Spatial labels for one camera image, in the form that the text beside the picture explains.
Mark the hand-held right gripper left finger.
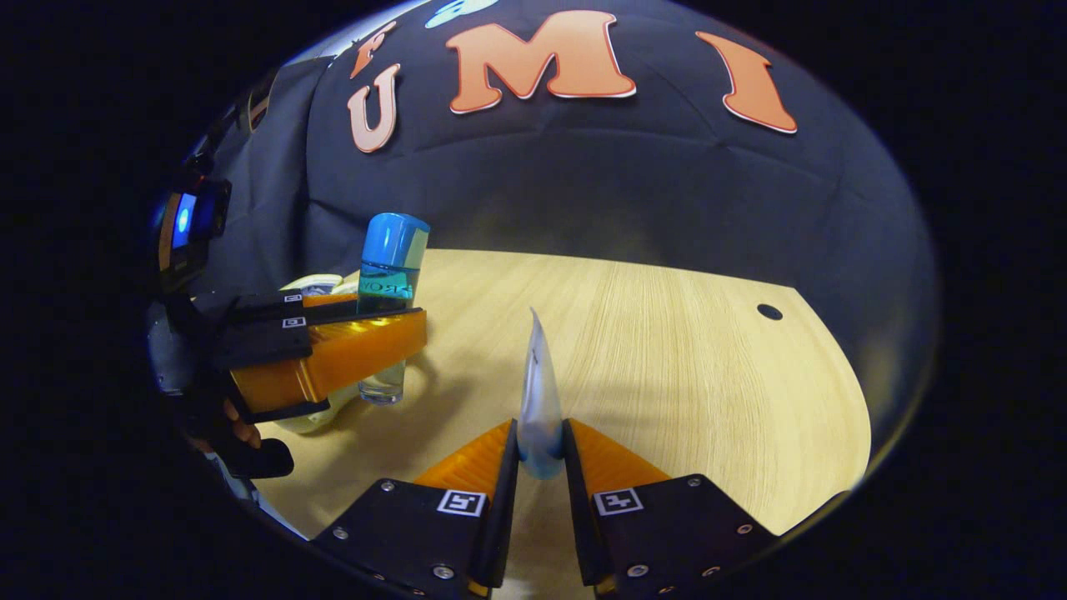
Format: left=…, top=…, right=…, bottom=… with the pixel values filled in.
left=308, top=418, right=519, bottom=600

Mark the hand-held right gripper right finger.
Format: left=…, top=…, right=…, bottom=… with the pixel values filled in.
left=563, top=418, right=780, bottom=600

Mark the translucent blue skincare tube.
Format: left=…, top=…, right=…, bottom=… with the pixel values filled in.
left=517, top=307, right=566, bottom=482

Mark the small cream suitcase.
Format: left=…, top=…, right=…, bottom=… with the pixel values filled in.
left=275, top=273, right=436, bottom=436

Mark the blue capped clear bottle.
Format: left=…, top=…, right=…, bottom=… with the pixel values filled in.
left=357, top=212, right=431, bottom=406

